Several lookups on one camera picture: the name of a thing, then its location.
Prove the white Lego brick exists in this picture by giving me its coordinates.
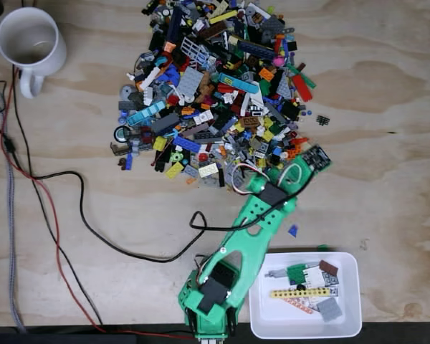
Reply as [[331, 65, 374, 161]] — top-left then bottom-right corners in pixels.
[[193, 110, 214, 126]]

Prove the yellow long Lego bar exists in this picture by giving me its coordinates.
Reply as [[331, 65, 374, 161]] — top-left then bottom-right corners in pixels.
[[209, 9, 239, 24]]

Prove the thick black camera cable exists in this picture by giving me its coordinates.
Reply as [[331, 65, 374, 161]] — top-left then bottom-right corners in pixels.
[[0, 123, 315, 264]]

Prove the red long Lego plate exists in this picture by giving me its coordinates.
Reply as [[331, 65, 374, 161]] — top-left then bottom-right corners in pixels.
[[291, 73, 315, 103]]

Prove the dark blue long Lego plate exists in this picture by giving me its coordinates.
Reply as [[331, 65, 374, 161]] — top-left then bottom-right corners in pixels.
[[236, 39, 277, 61]]

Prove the large grey Lego plate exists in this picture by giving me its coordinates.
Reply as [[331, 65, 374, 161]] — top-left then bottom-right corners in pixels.
[[176, 66, 204, 98]]

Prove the dark grey Lego brick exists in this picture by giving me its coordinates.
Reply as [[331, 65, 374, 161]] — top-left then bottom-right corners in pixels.
[[150, 113, 181, 134]]

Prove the black camera circuit board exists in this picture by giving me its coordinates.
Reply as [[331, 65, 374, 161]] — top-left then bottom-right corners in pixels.
[[302, 144, 333, 172]]

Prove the pale yellow Lego plate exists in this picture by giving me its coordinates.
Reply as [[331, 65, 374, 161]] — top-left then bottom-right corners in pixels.
[[198, 163, 220, 178]]

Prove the salmon Technic beam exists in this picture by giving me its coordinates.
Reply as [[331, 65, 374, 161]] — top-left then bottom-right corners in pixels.
[[282, 297, 315, 315]]

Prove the white plastic bin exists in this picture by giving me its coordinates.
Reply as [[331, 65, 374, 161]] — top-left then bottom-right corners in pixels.
[[249, 252, 363, 340]]

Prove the dark brown Lego brick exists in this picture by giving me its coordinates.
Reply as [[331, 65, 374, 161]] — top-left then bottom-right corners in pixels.
[[197, 22, 229, 41]]

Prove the turquoise Lego piece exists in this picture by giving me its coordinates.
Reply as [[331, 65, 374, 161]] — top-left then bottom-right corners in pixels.
[[125, 100, 167, 127]]

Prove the thin black wire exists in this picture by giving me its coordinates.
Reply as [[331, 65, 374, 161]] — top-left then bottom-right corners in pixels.
[[11, 64, 104, 326]]

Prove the grey square Lego plate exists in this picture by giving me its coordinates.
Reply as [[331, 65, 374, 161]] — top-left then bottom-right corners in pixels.
[[315, 297, 344, 322]]

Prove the dark grey Lego plate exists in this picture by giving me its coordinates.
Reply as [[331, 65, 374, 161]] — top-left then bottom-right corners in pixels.
[[261, 15, 285, 37]]

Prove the grey braided cable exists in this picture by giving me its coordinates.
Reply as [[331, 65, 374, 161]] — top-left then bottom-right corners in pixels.
[[0, 80, 26, 333]]

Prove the navy long Lego piece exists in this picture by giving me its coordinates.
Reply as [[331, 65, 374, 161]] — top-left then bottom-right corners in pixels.
[[166, 6, 183, 46]]

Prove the white Lego plate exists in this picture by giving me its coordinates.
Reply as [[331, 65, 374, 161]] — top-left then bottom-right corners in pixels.
[[304, 268, 325, 288]]

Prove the white red black servo wire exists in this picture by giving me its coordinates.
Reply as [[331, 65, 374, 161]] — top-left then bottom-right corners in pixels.
[[229, 162, 270, 196]]

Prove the white ceramic mug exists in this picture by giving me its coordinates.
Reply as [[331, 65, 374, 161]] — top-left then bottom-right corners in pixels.
[[0, 6, 67, 100]]

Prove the green Lego plate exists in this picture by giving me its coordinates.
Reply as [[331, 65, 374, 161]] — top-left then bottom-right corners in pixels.
[[286, 263, 310, 286]]

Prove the light blue long Lego piece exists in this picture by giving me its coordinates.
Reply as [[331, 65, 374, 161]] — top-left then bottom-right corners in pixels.
[[217, 72, 259, 94]]

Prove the white Lego lattice piece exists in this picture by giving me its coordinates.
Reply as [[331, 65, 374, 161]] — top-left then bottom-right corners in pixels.
[[181, 37, 209, 67]]

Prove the yellow Technic beam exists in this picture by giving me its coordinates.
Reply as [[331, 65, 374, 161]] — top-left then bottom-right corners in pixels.
[[270, 287, 333, 300]]

